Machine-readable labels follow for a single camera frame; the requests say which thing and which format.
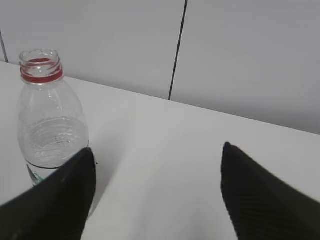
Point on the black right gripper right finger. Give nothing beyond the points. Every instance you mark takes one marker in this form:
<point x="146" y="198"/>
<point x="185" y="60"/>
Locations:
<point x="260" y="205"/>

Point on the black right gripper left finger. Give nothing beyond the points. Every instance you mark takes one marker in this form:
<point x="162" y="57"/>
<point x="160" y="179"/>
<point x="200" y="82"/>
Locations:
<point x="55" y="209"/>

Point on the clear Nongfu Spring water bottle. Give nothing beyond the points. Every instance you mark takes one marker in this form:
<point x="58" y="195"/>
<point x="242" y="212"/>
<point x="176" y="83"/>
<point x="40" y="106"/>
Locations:
<point x="51" y="123"/>

